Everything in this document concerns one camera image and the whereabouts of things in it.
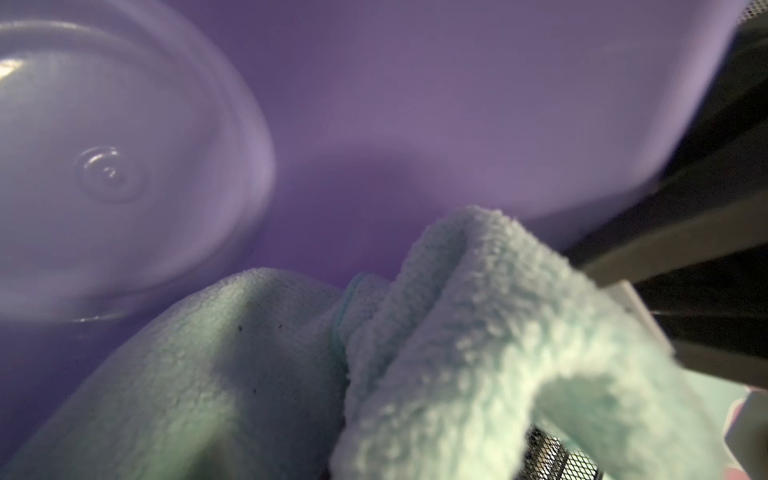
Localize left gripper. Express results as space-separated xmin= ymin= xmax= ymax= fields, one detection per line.
xmin=568 ymin=11 xmax=767 ymax=389

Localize light green cloth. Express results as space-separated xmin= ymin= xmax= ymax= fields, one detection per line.
xmin=1 ymin=207 xmax=725 ymax=479

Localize purple bucket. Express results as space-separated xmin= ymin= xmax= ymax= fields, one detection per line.
xmin=1 ymin=1 xmax=746 ymax=459

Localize black wire wall basket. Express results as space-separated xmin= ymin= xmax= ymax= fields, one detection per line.
xmin=515 ymin=427 xmax=604 ymax=480

